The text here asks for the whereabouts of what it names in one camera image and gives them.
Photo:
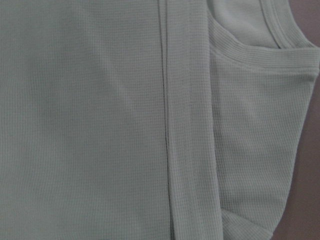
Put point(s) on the olive green long-sleeve shirt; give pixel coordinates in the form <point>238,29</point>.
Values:
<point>149,119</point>

